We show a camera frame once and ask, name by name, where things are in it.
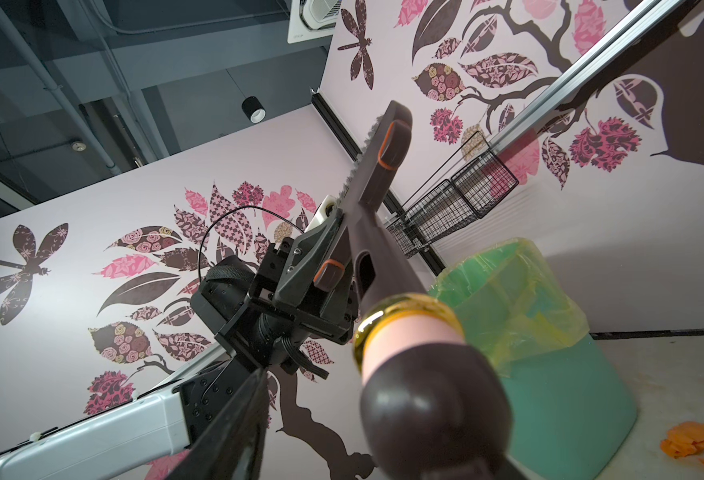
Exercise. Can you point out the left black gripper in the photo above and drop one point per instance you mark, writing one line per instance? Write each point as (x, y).
(298, 290)

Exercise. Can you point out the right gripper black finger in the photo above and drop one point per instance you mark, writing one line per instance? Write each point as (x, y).
(232, 446)

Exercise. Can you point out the dark brown hand brush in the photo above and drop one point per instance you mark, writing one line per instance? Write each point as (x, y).
(431, 405)

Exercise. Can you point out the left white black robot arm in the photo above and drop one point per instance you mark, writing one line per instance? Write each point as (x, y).
(217, 412)

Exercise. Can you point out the green bin with liner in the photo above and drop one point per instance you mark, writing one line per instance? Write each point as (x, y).
(571, 409)

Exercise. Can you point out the orange scrap near bin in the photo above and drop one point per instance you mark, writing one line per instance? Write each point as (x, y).
(684, 440)

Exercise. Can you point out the black wire basket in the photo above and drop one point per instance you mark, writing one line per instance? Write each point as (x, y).
(455, 202)

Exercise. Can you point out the silver aluminium rail left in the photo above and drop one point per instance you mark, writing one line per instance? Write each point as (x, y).
(629, 31)

